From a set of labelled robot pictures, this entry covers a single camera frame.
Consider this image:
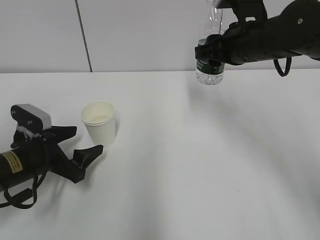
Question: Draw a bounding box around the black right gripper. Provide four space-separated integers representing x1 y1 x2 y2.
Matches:
194 0 268 66

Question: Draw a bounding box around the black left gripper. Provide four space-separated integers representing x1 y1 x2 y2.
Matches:
9 126 104 184

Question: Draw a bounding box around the clear water bottle green label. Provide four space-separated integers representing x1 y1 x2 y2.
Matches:
196 0 225 86

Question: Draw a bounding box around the white paper cup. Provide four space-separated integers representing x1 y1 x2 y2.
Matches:
80 101 116 148

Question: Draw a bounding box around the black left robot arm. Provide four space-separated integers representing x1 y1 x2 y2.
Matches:
0 126 104 191

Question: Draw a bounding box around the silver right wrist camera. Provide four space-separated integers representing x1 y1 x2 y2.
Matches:
213 0 234 9

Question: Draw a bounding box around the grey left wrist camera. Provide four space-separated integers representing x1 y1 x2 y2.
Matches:
10 104 52 134

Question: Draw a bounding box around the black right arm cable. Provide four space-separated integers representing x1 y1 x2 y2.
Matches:
273 56 293 78

